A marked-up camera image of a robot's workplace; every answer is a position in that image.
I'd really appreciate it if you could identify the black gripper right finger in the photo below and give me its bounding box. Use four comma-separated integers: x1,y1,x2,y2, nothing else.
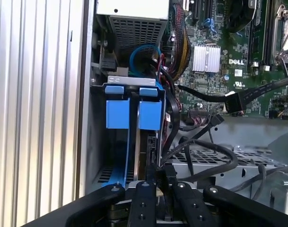
165,165,288,227

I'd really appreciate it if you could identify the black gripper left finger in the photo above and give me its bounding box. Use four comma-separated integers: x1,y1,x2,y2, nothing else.
20,165,157,227

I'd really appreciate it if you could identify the black disk wire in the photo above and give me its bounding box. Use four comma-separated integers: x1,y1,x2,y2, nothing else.
155,165,170,191
161,139,239,190

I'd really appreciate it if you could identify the hard disk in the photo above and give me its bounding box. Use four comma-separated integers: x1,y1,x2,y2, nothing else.
105,99,167,190

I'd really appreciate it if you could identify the blue disk carrier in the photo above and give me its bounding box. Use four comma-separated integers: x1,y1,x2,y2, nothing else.
105,85,159,97

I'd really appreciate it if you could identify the gray disk bay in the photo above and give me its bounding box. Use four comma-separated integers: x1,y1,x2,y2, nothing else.
89,75,167,190

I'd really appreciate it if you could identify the black RAM slot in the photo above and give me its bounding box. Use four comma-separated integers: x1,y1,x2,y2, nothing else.
261,0,272,67
248,14,262,68

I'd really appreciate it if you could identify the gray perforated drive cage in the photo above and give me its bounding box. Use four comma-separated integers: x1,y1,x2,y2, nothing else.
162,115,288,213

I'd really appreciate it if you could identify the green motherboard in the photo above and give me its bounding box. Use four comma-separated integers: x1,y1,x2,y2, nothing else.
162,0,288,119

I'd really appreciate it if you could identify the black PC case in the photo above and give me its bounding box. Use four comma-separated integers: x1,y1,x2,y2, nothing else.
75,0,288,213

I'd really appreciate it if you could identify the silver chipset heatsink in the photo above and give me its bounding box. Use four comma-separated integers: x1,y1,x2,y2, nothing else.
192,44,221,72

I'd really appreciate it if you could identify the silver power supply unit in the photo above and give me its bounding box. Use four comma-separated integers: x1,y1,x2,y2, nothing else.
96,0,171,59

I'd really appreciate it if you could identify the thin black wire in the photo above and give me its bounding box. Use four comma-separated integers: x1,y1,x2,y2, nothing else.
229,163,288,193

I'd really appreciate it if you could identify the black wire with angled plug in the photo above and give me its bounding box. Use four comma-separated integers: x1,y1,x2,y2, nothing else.
198,114,225,144

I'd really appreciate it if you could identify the thick black power cable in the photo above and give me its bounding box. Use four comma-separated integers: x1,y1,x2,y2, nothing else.
161,68,184,154

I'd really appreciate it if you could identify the flat black ribbon cable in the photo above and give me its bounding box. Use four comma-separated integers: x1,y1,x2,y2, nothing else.
177,76,288,112

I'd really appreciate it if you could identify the blue data cable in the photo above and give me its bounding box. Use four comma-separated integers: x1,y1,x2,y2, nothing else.
129,44,162,79

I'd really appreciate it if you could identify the sleeved power wire bundle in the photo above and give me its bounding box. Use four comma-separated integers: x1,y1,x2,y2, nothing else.
169,3,191,80

